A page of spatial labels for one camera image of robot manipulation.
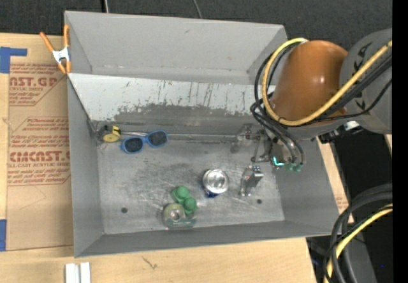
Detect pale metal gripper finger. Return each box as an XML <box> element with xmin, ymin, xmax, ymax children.
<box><xmin>240</xmin><ymin>166</ymin><xmax>254</xmax><ymax>198</ymax></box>
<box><xmin>249</xmin><ymin>166</ymin><xmax>265</xmax><ymax>196</ymax></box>

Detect silver and blue drink can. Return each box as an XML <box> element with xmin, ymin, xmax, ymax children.
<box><xmin>202</xmin><ymin>168</ymin><xmax>231</xmax><ymax>199</ymax></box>

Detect green toy figure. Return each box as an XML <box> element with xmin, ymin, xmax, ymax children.
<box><xmin>170</xmin><ymin>185</ymin><xmax>199</xmax><ymax>215</ymax></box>

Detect clear jar with green lid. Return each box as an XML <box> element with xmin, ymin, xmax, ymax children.
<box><xmin>161</xmin><ymin>201</ymin><xmax>196</xmax><ymax>229</ymax></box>

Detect grey metal bin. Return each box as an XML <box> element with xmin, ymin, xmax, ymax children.
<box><xmin>63</xmin><ymin>10</ymin><xmax>340</xmax><ymax>259</ymax></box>

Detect blue sunglasses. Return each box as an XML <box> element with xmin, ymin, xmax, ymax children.
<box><xmin>120</xmin><ymin>129</ymin><xmax>169</xmax><ymax>155</ymax></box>

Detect brown cardboard board, red print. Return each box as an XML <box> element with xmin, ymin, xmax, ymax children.
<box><xmin>0</xmin><ymin>32</ymin><xmax>355</xmax><ymax>252</ymax></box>

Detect black cylinder on white bracket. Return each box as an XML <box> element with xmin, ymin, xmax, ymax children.
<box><xmin>317</xmin><ymin>119</ymin><xmax>363</xmax><ymax>145</ymax></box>

